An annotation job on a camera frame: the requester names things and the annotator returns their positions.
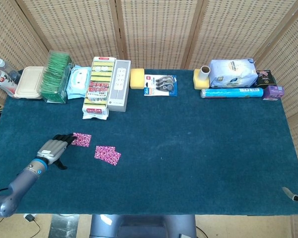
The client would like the black power adapter with cable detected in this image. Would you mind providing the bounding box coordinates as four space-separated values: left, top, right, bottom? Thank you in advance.
24 214 42 233

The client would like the light blue wet wipes pack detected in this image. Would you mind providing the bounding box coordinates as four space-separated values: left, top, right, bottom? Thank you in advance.
66 64 92 100

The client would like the woven bamboo folding screen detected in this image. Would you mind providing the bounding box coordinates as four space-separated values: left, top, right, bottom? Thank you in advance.
0 0 298 238

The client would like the beige lidded lunch box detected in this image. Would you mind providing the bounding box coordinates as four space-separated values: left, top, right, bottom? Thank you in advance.
13 66 46 100

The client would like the dark blue table mat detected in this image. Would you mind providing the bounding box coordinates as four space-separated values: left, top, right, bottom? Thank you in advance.
0 68 298 216

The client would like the small black box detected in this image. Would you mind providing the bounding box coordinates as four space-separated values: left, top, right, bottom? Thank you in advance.
255 69 277 89

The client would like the clear bottle white cap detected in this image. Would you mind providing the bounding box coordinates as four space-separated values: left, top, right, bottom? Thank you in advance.
0 59 22 82

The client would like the small purple box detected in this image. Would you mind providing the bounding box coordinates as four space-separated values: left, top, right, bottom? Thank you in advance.
262 85 286 101

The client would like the yellow green sponge multipack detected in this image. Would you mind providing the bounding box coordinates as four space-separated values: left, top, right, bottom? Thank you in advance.
82 56 118 120

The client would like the white blue tissue bag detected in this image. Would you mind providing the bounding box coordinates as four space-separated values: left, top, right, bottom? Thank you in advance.
209 58 259 89

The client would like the plain yellow sponge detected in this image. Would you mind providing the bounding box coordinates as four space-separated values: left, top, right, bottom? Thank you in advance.
130 68 146 90

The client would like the green tea bag box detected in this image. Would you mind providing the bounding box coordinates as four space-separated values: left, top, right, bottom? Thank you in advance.
39 50 75 104

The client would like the shiny metal table foot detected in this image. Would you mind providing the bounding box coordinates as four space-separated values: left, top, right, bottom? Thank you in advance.
49 214 80 238

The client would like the bottle with red white label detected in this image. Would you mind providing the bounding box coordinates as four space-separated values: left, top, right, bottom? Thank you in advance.
0 66 18 98

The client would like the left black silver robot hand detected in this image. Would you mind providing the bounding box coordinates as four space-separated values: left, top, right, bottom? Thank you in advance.
36 133 78 171

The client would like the white roll with cardboard core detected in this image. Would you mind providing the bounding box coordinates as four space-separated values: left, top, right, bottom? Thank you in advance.
200 65 211 81

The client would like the long white power strip box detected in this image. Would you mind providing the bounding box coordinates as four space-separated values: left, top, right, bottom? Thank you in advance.
106 59 132 113

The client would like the yellow sponge with green base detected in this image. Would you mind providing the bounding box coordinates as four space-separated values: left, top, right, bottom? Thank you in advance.
193 68 211 90

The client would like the correction tape blister pack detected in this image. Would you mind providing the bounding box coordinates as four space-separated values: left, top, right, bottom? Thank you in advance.
143 74 179 97

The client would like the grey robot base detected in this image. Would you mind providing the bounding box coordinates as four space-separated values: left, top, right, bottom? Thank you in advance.
89 214 197 238

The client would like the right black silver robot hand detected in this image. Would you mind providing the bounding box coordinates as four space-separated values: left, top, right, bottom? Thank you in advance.
282 151 298 206

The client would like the blue plastic wrap roll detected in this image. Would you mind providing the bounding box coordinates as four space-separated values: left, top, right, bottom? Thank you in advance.
200 87 264 99

